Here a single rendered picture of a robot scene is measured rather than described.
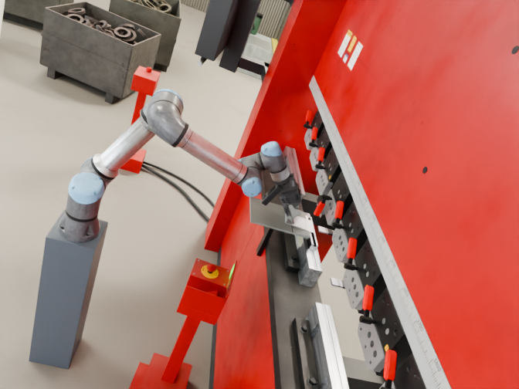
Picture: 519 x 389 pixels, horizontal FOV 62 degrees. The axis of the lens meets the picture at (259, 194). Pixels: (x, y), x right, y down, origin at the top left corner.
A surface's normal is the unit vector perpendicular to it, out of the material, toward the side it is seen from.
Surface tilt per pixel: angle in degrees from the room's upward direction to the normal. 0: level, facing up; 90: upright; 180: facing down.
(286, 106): 90
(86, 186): 7
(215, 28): 90
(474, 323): 90
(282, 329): 0
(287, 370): 0
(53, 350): 90
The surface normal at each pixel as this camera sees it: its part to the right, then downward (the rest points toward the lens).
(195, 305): -0.11, 0.50
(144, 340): 0.35, -0.79
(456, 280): -0.93, -0.28
